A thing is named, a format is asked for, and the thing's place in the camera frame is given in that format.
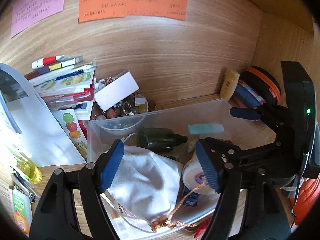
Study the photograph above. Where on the blue patterned pencil case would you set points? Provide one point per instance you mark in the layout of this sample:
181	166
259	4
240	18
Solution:
246	97

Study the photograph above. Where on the red white correction pen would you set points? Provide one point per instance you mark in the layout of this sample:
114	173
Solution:
40	63

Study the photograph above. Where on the orange paper note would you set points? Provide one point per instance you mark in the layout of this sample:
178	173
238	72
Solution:
91	10

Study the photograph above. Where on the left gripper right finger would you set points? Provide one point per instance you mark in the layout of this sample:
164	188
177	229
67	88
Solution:
264	216

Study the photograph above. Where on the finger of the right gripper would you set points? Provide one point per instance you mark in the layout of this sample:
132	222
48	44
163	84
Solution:
222	148
246	113

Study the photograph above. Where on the clear jar of cotton pads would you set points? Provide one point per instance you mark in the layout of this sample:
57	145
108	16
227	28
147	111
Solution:
193	176

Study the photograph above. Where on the white paper sheets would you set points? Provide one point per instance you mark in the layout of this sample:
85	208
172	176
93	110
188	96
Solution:
43	139

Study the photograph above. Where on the small white cardboard box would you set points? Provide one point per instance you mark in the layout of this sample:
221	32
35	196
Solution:
116	91

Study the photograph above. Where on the red velvet pouch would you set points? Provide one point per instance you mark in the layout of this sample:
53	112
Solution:
202	227

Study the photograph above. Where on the clear plastic storage bin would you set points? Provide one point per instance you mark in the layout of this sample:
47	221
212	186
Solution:
177	119

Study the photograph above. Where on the white bowl of trinkets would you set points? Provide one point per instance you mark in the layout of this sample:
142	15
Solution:
124	116

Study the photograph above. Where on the navy Max staples box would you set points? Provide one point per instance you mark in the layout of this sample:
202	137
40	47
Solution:
191	200

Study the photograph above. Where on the pink paper note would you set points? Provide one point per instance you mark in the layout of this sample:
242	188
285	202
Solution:
25	13

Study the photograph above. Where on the metal keyring tool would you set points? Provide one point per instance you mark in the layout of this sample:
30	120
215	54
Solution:
23	185

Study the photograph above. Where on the black orange round case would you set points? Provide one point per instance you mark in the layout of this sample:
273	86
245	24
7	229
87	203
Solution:
263	83

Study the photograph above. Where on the fruit sticker sheet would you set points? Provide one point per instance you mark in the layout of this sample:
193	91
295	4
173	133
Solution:
69	123

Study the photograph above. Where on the small yellow lotion bottle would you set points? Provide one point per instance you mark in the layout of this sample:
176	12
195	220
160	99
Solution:
229	85

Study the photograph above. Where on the orange green lotion bottle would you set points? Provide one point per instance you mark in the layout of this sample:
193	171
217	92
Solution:
21	207

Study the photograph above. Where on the white drawstring cloth pouch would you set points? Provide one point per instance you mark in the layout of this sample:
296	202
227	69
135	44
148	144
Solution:
146	184

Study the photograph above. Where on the stack of books and cards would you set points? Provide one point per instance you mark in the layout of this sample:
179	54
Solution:
70	87

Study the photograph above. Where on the dark green glass bottle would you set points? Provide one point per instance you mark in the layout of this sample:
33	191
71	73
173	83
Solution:
159	140

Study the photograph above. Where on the yellow spray bottle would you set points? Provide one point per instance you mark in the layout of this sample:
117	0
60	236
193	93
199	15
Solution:
22	163

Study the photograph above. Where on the teal tube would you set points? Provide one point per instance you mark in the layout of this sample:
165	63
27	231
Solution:
209	128

